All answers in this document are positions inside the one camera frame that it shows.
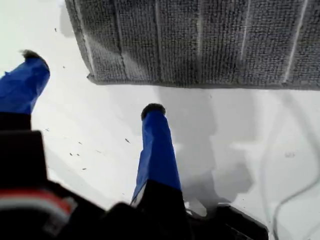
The grey striped towel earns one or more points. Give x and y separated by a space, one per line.
200 45

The black camera stalk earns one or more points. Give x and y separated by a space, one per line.
240 223

